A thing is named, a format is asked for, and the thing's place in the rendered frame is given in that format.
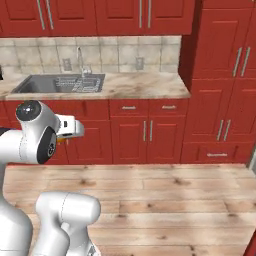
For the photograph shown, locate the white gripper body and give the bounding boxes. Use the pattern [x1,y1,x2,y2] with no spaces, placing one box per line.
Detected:
[74,119,86,138]

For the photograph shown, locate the red base cupboard run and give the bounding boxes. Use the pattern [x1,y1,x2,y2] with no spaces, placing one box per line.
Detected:
[0,98,190,166]

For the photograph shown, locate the grey steel sink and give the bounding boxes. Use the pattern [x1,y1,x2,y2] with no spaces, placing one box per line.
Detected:
[11,73,107,95]

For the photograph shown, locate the silver tap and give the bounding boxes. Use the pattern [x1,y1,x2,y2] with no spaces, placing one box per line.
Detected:
[76,46,93,79]

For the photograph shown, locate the red tall cupboard unit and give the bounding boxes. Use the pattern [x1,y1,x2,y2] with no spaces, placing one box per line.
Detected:
[181,0,256,165]

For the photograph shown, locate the grey wall socket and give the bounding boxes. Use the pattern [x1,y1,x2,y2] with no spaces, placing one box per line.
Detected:
[62,57,73,72]
[134,56,145,71]

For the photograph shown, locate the red wall cupboard run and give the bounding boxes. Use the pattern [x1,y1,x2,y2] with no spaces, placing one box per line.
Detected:
[0,0,196,38]

